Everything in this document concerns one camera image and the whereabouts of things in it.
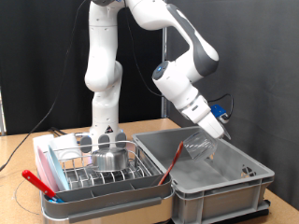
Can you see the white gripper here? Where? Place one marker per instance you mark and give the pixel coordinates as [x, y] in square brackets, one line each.
[213, 126]

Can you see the clear wine glass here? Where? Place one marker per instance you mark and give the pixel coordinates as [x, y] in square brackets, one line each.
[199, 146]

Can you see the steel bowl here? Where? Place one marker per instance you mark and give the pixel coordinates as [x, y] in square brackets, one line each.
[109, 158]

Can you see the light blue plate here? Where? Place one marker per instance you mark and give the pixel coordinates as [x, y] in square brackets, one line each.
[57, 168]

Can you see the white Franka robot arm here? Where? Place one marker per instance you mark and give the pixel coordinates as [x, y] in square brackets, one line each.
[102, 62]

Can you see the grey plastic crate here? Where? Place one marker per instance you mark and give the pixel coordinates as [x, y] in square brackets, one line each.
[218, 199]

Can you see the grey backdrop curtain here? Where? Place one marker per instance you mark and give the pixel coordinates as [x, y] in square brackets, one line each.
[264, 62]

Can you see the vertical metal pole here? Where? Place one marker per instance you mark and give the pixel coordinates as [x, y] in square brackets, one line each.
[164, 43]

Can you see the white box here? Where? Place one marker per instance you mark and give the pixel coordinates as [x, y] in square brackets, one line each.
[62, 143]

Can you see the pink plate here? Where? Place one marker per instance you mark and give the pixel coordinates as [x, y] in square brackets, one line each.
[43, 169]

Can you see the black backdrop curtain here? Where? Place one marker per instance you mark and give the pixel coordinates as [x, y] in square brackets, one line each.
[25, 62]

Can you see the grey metal frame bar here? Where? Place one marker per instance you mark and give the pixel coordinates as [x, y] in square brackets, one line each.
[2, 118]

